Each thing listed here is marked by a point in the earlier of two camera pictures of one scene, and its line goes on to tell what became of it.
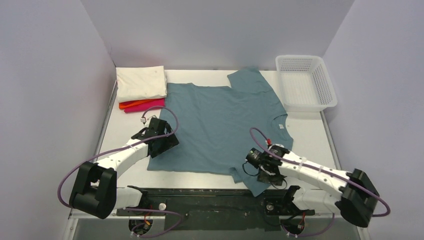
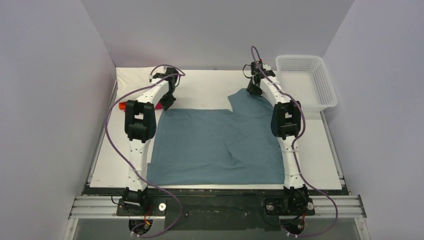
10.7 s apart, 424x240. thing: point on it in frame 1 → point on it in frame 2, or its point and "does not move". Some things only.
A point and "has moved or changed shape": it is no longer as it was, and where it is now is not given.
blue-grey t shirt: (218, 126) has moved or changed shape
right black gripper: (268, 173) → (253, 88)
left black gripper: (166, 140) → (168, 100)
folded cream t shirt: (140, 82) does not move
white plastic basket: (305, 83) does not move
